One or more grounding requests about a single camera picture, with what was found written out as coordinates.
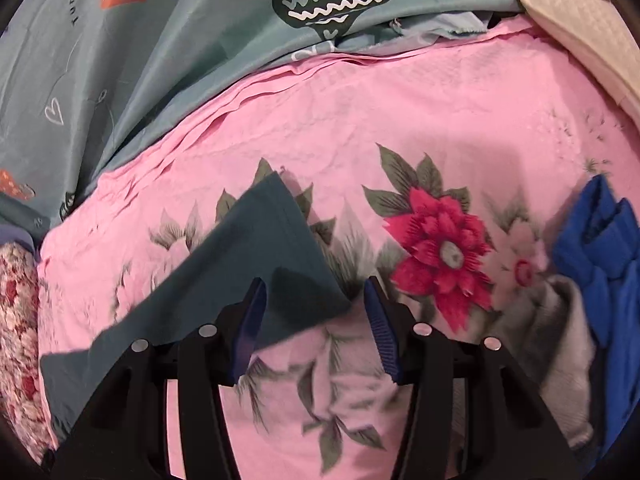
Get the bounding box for red floral pillow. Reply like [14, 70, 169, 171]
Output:
[0, 243, 54, 463]

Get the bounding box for cream white pillow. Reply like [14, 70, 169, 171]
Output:
[518, 0, 640, 124]

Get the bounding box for teal heart print quilt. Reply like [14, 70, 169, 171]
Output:
[1, 0, 518, 238]

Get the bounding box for blue plaid pillow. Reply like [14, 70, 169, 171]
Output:
[0, 224, 36, 255]

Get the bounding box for pink floral bed sheet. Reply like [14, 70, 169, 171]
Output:
[38, 18, 639, 479]

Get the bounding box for grey garment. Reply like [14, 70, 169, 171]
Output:
[488, 275, 596, 448]

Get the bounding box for blue and red garment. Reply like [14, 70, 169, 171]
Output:
[552, 174, 639, 453]

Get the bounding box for dark teal pants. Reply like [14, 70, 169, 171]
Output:
[41, 172, 350, 441]

